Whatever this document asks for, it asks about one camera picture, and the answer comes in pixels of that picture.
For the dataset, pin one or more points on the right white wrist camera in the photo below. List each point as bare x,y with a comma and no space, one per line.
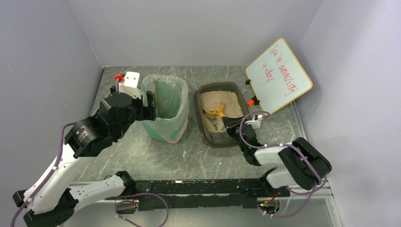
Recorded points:
255,122

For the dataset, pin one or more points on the dark grey litter tray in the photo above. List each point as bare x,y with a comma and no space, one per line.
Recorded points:
218,139

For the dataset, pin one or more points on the green trash bin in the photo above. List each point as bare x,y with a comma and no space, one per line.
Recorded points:
166,122

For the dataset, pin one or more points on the beige cat litter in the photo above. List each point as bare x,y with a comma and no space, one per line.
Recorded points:
211,100

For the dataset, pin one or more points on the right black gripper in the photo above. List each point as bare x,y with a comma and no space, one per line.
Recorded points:
233,126

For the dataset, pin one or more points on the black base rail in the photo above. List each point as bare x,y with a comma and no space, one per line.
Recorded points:
210,193

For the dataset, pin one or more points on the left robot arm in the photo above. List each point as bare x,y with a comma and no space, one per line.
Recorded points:
52,200

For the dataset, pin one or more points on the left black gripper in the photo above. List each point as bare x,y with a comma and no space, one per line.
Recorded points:
149,105

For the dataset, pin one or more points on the orange marker cap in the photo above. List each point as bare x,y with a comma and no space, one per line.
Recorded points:
250,103

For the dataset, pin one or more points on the yellow litter scoop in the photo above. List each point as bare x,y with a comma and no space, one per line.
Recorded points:
217,112

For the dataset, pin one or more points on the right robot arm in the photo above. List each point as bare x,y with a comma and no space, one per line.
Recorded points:
297,162

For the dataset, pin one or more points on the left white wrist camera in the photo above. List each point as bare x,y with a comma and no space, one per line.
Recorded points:
128,83

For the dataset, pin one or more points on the small whiteboard wooden frame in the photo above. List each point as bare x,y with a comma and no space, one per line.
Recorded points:
277,77

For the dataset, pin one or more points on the clear plastic bin liner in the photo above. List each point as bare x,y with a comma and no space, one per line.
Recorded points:
181,106

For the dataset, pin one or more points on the aluminium frame rail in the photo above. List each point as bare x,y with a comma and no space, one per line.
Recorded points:
325,193

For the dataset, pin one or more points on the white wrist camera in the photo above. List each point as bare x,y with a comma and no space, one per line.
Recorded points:
128,83
255,122

